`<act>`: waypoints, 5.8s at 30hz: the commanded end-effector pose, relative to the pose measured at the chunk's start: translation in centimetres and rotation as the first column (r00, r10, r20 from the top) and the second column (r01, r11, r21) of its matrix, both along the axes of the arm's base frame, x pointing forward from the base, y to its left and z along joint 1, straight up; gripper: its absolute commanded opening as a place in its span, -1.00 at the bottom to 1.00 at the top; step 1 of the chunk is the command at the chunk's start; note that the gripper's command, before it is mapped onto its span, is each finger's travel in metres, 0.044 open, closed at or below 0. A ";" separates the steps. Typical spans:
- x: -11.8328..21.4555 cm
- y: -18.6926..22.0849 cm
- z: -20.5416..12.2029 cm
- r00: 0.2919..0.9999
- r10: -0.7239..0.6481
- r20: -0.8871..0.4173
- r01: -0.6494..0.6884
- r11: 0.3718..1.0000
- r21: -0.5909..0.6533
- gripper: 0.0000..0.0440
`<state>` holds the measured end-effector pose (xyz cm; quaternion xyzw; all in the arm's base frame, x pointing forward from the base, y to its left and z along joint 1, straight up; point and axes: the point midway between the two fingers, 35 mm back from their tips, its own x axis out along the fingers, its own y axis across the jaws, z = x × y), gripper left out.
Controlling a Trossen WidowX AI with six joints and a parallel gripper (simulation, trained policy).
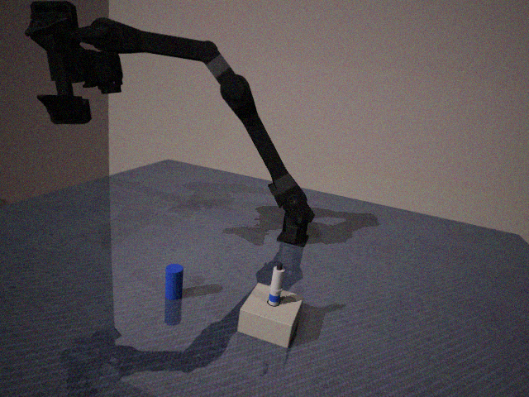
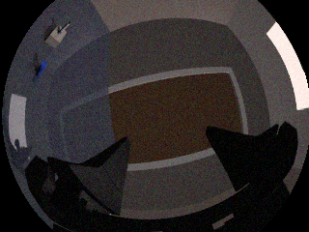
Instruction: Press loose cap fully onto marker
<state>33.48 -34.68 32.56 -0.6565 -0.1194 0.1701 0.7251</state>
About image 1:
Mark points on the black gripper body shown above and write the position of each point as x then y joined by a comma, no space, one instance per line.
67,65

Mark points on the beige block with hole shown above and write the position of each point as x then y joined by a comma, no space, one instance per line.
270,323

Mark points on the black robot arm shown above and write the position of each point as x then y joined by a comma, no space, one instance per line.
105,68

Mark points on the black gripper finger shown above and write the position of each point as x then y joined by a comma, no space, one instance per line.
57,105
48,23

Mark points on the white marker with blue band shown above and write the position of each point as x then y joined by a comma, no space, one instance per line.
276,284

